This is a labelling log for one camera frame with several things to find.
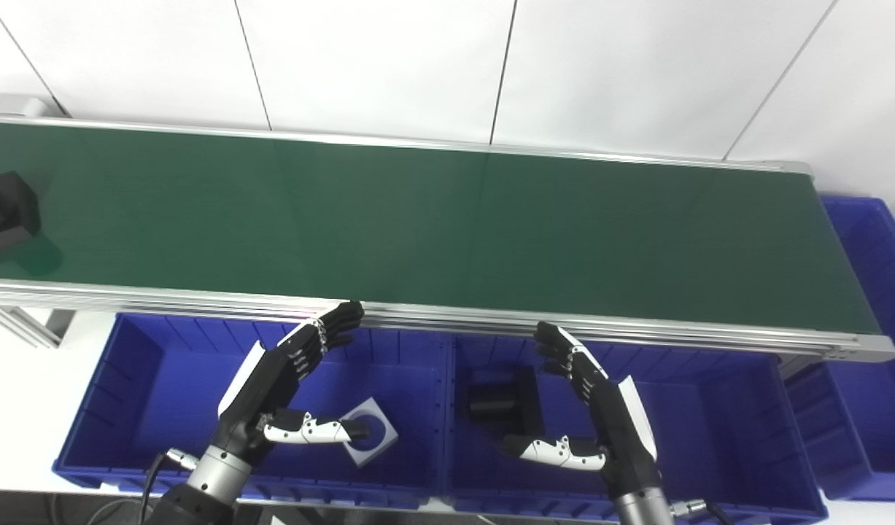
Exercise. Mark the black cylinder part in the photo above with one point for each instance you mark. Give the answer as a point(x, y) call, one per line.
point(9, 211)
point(491, 405)

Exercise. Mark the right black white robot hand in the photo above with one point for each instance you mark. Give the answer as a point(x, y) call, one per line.
point(622, 430)

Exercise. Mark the aluminium conveyor leg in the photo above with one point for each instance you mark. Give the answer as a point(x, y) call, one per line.
point(24, 324)

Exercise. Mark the grey square part with hole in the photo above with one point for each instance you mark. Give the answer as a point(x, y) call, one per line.
point(359, 453)

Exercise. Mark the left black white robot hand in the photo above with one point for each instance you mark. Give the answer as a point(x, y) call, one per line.
point(265, 379)

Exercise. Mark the blue plastic bin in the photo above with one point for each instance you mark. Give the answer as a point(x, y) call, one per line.
point(710, 437)
point(855, 408)
point(163, 394)

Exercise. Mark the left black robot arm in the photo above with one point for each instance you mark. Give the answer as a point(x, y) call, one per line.
point(199, 503)

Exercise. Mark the grey conveyor motor housing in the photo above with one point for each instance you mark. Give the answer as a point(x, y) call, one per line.
point(24, 104)

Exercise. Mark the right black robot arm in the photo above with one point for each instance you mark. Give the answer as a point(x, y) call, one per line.
point(640, 510)

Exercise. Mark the green conveyor belt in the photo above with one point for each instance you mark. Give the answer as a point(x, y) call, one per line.
point(491, 322)
point(418, 219)

